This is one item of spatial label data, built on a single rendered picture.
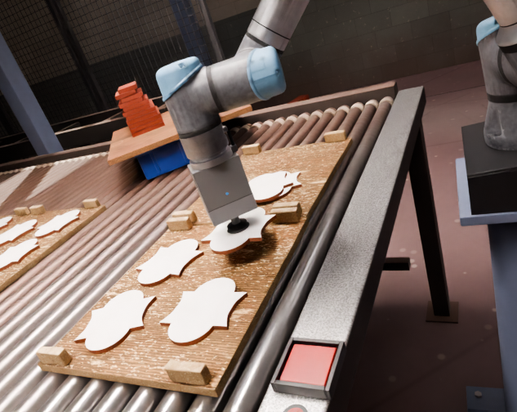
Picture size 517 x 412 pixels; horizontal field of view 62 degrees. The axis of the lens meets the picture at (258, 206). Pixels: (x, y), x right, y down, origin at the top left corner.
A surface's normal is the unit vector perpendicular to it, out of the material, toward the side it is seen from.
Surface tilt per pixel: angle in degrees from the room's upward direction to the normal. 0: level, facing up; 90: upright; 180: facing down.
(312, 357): 0
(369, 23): 90
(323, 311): 0
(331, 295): 0
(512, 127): 75
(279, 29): 104
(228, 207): 90
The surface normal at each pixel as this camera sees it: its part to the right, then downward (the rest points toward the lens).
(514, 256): -0.75, 0.48
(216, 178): 0.29, 0.33
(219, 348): -0.30, -0.86
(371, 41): -0.33, 0.50
